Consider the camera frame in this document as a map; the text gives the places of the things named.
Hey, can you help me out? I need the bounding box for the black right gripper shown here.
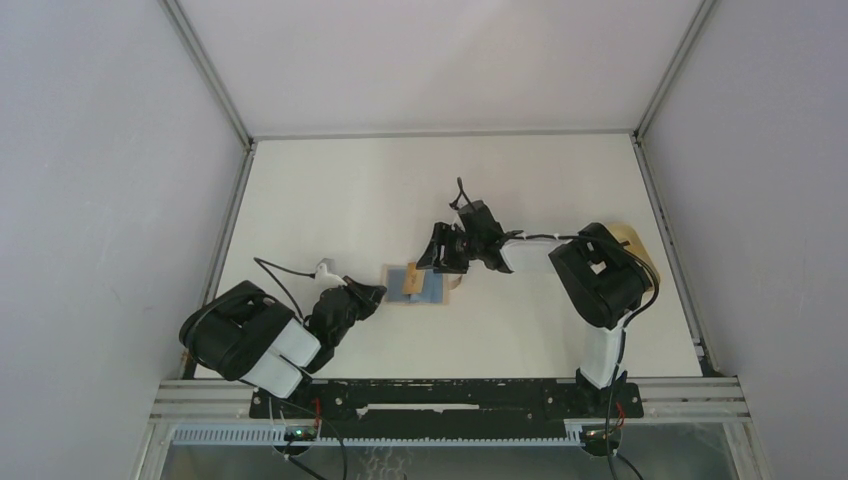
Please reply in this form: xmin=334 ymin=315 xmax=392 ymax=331
xmin=416 ymin=221 xmax=483 ymax=274

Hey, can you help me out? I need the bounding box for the gold VIP card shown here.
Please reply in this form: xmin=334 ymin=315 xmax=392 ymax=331
xmin=401 ymin=262 xmax=426 ymax=296

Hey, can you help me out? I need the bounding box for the tan wooden tray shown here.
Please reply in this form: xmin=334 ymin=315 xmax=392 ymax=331
xmin=606 ymin=223 xmax=661 ymax=284

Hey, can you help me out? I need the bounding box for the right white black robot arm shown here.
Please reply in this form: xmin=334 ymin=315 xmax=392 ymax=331
xmin=416 ymin=222 xmax=660 ymax=416

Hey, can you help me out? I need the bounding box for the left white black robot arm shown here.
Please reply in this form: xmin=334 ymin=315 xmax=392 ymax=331
xmin=179 ymin=276 xmax=387 ymax=417

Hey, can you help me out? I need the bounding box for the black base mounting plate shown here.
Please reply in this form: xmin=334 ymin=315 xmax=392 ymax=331
xmin=249 ymin=378 xmax=645 ymax=439

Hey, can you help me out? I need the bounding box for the left green controller board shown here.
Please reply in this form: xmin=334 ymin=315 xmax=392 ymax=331
xmin=284 ymin=427 xmax=318 ymax=443

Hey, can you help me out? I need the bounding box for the green controller board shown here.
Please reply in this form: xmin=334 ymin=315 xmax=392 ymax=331
xmin=284 ymin=427 xmax=318 ymax=443
xmin=580 ymin=428 xmax=622 ymax=443

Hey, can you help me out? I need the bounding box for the right green controller board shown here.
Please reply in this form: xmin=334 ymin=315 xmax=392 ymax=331
xmin=580 ymin=428 xmax=622 ymax=443

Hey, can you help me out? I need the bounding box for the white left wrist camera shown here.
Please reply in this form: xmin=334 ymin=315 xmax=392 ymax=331
xmin=314 ymin=258 xmax=346 ymax=288

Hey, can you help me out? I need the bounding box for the black left camera cable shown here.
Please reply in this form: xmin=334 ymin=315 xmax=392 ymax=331
xmin=252 ymin=257 xmax=318 ymax=323

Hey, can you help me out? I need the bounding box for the back aluminium frame rail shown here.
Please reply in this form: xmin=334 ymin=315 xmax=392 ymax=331
xmin=251 ymin=128 xmax=635 ymax=143

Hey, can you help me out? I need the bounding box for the aluminium frame rail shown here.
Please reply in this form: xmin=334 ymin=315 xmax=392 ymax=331
xmin=149 ymin=377 xmax=752 ymax=423
xmin=251 ymin=128 xmax=635 ymax=143

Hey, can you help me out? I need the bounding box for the white cable duct strip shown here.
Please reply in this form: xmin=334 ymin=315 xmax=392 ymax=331
xmin=171 ymin=424 xmax=585 ymax=447

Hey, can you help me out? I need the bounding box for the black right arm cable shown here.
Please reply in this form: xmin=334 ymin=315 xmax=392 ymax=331
xmin=449 ymin=176 xmax=662 ymax=480

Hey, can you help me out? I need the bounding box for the left aluminium frame post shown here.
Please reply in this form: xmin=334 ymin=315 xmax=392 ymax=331
xmin=158 ymin=0 xmax=254 ymax=150

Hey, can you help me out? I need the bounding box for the aluminium frame post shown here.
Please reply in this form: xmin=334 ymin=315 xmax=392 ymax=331
xmin=158 ymin=0 xmax=254 ymax=150
xmin=632 ymin=0 xmax=720 ymax=143

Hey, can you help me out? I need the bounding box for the aluminium frame front rail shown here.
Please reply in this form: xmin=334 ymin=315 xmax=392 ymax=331
xmin=149 ymin=377 xmax=752 ymax=423

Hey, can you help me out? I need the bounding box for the right aluminium frame post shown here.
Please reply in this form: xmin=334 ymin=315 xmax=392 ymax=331
xmin=632 ymin=0 xmax=720 ymax=143

